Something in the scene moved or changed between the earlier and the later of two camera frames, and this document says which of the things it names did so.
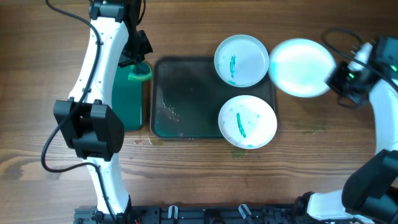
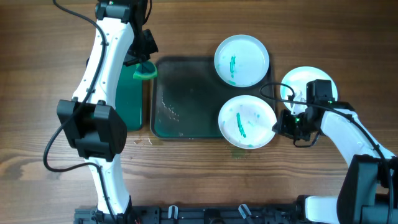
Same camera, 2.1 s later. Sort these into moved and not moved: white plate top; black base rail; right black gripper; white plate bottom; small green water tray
Moved: right black gripper
Not moved: white plate top; white plate bottom; black base rail; small green water tray
